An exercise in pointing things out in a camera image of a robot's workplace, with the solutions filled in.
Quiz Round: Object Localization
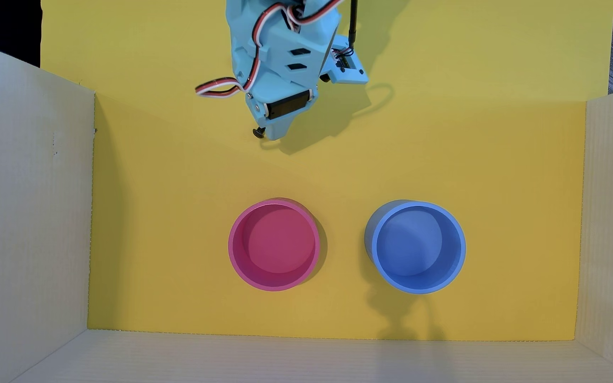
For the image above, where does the yellow paper mat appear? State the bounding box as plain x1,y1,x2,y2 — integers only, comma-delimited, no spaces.
40,0,613,342

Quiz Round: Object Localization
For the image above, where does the red white black servo cable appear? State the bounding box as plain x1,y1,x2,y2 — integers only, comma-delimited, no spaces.
195,0,286,99
284,0,346,26

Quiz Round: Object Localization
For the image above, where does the light blue camera mount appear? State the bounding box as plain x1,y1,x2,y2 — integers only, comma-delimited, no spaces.
320,34,369,86

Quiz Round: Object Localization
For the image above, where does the black camera cable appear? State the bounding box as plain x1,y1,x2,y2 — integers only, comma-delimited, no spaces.
347,0,359,51

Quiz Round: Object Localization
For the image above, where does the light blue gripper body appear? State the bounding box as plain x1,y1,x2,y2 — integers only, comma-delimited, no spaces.
227,16,340,123

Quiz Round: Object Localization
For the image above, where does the blue round box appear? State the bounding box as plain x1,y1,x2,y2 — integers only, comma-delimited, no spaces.
364,200,467,295

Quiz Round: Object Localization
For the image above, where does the pink round box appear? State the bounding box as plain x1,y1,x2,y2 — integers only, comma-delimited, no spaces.
228,198,321,292

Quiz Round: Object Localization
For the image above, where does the cardboard box enclosure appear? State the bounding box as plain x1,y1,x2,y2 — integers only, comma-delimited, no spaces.
0,37,613,383

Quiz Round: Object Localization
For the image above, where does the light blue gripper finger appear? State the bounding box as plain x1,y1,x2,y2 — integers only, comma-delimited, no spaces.
256,109,308,142

